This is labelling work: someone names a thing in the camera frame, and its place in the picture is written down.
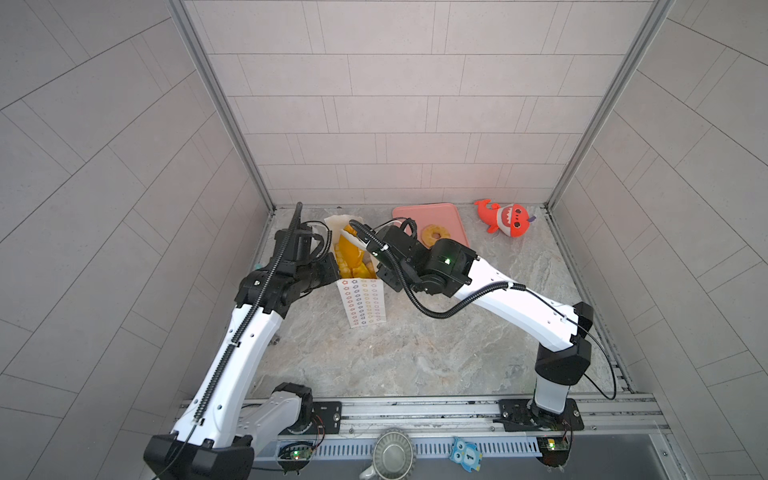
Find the circuit board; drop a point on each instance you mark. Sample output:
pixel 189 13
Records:
pixel 554 451
pixel 300 451

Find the left circuit board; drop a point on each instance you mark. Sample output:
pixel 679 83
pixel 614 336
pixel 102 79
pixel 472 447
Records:
pixel 300 451

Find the red shark plush toy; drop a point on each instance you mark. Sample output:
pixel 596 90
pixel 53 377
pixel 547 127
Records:
pixel 512 220

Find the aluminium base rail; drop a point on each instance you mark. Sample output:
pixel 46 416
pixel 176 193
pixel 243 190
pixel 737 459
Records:
pixel 444 414

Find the right circuit board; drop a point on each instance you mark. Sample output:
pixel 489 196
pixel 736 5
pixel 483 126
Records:
pixel 554 451

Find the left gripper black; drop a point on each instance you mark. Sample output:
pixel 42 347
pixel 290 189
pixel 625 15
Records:
pixel 326 262

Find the spiral twisted bread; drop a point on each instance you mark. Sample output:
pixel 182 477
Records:
pixel 344 269

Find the white printed paper bag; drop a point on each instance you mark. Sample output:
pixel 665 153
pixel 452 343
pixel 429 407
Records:
pixel 363 299

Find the pink plastic tray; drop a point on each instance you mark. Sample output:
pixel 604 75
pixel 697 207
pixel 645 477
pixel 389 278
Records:
pixel 444 216

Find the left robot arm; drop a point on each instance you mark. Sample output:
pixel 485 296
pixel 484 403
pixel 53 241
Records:
pixel 261 304

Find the metal fluted tart mould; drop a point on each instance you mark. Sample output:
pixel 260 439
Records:
pixel 393 457

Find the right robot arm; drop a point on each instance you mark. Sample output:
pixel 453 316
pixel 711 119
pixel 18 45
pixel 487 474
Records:
pixel 444 279

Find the blue owl figure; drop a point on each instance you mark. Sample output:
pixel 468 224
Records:
pixel 466 454

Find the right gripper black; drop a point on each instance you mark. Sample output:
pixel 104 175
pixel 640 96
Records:
pixel 383 273

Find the ring donut bread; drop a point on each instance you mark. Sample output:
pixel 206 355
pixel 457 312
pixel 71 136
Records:
pixel 435 234

